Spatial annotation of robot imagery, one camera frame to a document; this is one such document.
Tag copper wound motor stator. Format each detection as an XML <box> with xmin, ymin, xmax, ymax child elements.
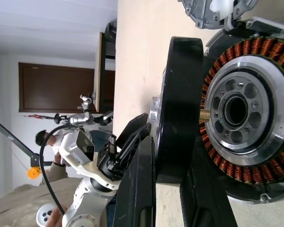
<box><xmin>200</xmin><ymin>17</ymin><xmax>284</xmax><ymax>205</ymax></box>

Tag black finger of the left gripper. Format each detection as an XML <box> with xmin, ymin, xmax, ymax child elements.
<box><xmin>119</xmin><ymin>113</ymin><xmax>149</xmax><ymax>142</ymax></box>
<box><xmin>115</xmin><ymin>124</ymin><xmax>150</xmax><ymax>166</ymax></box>

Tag bare person hand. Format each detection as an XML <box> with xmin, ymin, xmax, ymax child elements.
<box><xmin>47</xmin><ymin>205</ymin><xmax>68</xmax><ymax>227</ymax></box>

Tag black spoked rotor wheel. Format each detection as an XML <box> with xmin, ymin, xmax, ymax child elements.
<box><xmin>148</xmin><ymin>36</ymin><xmax>205</xmax><ymax>184</ymax></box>

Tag person in beige top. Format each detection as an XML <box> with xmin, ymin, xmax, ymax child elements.
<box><xmin>35</xmin><ymin>130</ymin><xmax>71</xmax><ymax>187</ymax></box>

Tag orange round object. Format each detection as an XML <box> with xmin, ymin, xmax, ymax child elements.
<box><xmin>27</xmin><ymin>166</ymin><xmax>41</xmax><ymax>180</ymax></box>

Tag beige fabric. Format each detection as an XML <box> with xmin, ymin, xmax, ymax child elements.
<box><xmin>0</xmin><ymin>177</ymin><xmax>83</xmax><ymax>227</ymax></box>

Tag black shelf with wooden panel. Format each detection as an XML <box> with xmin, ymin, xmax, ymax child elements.
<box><xmin>96</xmin><ymin>32</ymin><xmax>116</xmax><ymax>114</ymax></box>

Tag silver motor housing cover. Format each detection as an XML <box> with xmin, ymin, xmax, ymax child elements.
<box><xmin>177</xmin><ymin>0</ymin><xmax>260</xmax><ymax>30</ymax></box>

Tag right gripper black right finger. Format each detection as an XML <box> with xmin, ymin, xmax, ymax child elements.
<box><xmin>179</xmin><ymin>136</ymin><xmax>239</xmax><ymax>227</ymax></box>

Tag white round device dark dots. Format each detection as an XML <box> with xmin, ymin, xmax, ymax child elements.
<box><xmin>36</xmin><ymin>204</ymin><xmax>55</xmax><ymax>226</ymax></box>

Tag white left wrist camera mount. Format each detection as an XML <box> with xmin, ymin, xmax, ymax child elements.
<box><xmin>58</xmin><ymin>129</ymin><xmax>120</xmax><ymax>191</ymax></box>

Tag red handled tool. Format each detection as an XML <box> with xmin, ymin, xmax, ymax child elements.
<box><xmin>26</xmin><ymin>113</ymin><xmax>55</xmax><ymax>119</ymax></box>

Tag dark brown door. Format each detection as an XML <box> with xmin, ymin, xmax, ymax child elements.
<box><xmin>18</xmin><ymin>62</ymin><xmax>95</xmax><ymax>113</ymax></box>

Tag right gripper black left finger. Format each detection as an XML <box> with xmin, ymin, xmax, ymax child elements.
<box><xmin>112</xmin><ymin>136</ymin><xmax>157</xmax><ymax>227</ymax></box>

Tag black metal stand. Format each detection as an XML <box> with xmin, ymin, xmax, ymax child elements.
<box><xmin>0</xmin><ymin>115</ymin><xmax>54</xmax><ymax>166</ymax></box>

